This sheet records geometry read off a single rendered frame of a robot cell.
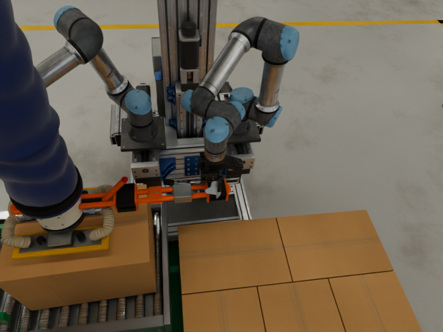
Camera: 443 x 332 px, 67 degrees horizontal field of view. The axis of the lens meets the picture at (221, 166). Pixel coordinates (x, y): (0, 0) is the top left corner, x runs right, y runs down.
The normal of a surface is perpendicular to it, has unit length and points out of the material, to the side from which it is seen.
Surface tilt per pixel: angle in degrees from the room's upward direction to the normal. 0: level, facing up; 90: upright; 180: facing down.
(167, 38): 90
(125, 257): 0
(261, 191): 0
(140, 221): 0
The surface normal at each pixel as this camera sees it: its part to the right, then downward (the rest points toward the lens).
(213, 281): 0.07, -0.62
